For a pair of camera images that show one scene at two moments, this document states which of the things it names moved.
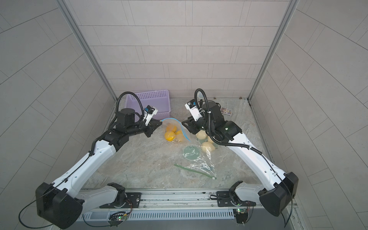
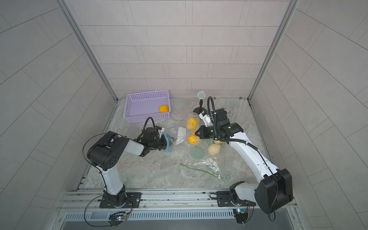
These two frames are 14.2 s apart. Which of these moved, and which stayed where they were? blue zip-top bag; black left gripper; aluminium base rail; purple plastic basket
Moved: blue zip-top bag; black left gripper
Stayed: purple plastic basket; aluminium base rail
